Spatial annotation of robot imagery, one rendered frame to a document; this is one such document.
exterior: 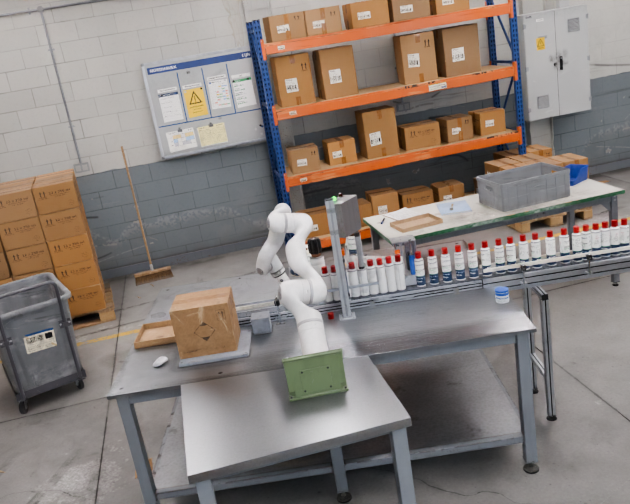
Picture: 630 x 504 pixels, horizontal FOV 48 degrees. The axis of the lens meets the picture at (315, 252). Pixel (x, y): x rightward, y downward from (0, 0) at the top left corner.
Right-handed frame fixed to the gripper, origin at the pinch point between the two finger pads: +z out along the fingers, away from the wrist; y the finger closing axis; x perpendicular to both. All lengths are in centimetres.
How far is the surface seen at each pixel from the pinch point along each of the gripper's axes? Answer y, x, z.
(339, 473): -62, 16, 76
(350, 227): -14, -48, -23
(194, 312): -41, 40, -31
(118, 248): 402, 219, -14
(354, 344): -51, -24, 21
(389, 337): -49, -40, 27
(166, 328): 9, 76, -16
